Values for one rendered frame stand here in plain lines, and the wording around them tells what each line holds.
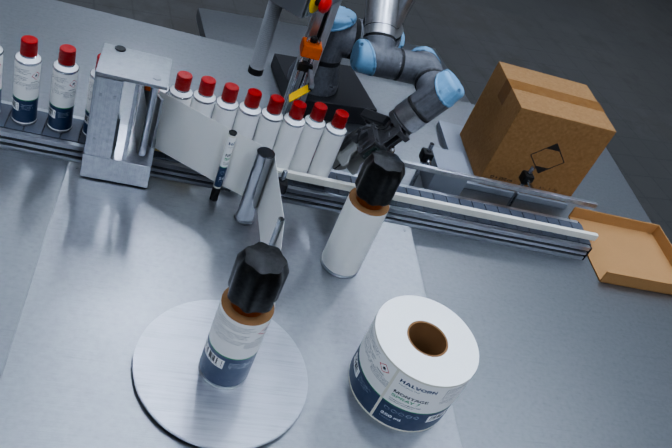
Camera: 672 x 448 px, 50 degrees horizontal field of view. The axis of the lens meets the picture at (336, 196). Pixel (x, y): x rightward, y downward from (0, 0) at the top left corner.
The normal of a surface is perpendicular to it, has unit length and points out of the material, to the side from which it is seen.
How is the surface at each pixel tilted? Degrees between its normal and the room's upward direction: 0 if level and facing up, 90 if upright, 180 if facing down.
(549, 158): 90
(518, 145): 90
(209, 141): 90
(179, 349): 0
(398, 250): 0
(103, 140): 90
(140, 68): 0
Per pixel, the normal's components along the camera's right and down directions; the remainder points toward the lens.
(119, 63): 0.32, -0.73
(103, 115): 0.08, 0.66
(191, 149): -0.38, 0.48
